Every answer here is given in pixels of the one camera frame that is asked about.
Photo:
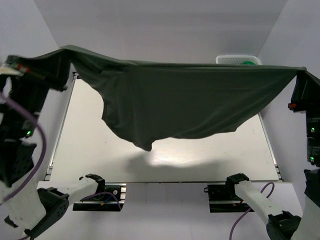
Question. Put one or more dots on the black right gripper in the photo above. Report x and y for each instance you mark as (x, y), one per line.
(305, 93)

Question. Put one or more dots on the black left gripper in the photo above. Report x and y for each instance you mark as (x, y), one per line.
(51, 69)

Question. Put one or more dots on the dark grey t-shirt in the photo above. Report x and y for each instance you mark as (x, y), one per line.
(148, 101)

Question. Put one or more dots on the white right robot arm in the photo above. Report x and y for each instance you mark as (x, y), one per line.
(281, 224)

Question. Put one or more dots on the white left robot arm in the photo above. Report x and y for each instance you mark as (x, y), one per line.
(23, 145)

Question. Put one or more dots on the green t-shirt in basket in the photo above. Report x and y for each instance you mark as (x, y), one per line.
(248, 63)

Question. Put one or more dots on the white plastic mesh basket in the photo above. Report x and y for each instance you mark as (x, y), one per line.
(236, 59)

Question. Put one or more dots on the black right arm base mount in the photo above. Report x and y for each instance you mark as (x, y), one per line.
(220, 201)

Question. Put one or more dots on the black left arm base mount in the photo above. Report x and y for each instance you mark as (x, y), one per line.
(112, 201)

